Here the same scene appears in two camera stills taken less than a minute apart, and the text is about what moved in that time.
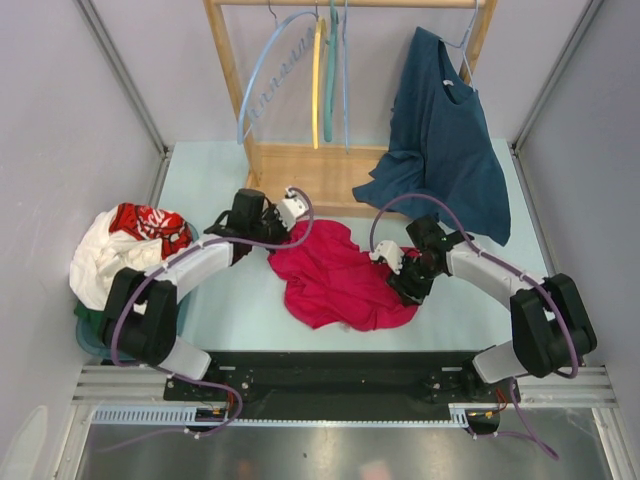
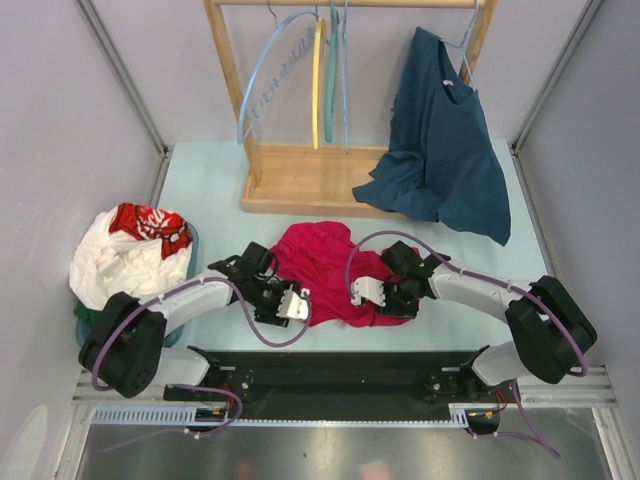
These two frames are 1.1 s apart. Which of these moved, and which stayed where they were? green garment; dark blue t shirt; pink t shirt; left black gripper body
Moved: left black gripper body
Stayed: pink t shirt; green garment; dark blue t shirt
